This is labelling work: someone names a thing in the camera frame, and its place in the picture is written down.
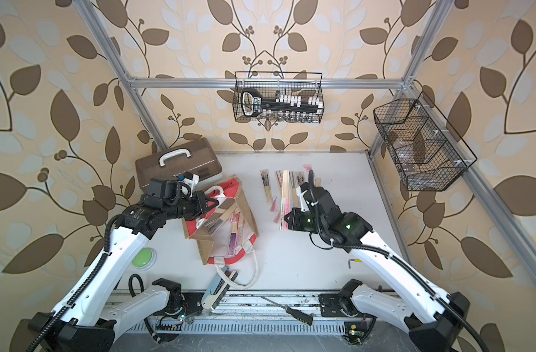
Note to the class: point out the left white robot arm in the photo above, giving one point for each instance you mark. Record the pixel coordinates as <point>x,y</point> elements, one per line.
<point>79,321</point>

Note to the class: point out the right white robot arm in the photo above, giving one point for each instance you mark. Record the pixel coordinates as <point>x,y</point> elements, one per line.
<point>431,317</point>

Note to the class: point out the folding fans in bag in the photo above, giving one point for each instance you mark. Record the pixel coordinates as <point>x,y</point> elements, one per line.
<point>226,231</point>

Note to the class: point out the folding fan black print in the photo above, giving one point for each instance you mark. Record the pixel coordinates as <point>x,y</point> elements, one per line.
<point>271,198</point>

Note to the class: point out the back black wire basket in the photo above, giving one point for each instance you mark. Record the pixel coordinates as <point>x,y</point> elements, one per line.
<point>303,83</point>

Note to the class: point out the black socket set holder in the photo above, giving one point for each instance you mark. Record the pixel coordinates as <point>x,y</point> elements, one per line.
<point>255,104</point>

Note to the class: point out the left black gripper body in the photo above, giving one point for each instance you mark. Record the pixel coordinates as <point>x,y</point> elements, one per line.
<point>186,207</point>

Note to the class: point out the green round button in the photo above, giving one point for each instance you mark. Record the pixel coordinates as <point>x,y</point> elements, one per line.
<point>145,259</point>

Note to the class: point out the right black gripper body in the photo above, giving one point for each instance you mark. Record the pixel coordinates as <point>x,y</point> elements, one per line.
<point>305,221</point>

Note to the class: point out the folding fan plain wood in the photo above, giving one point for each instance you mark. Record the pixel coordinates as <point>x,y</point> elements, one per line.
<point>279,178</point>

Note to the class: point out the black wire basket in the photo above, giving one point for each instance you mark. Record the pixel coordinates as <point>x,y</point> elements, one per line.
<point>303,83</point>
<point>428,155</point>

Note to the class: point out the black handled screwdriver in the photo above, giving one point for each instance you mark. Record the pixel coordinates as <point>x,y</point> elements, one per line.
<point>295,313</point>

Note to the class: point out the right black wire basket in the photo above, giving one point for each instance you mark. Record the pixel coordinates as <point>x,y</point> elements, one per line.
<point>428,155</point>

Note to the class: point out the yellow hex key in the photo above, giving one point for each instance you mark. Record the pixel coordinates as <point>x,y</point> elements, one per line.
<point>352,260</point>

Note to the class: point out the brown toolbox with white handle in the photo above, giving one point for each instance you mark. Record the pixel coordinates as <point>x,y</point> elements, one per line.
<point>196,157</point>

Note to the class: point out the grey stapler tool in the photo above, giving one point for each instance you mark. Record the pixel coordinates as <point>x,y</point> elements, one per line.
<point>214,294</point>

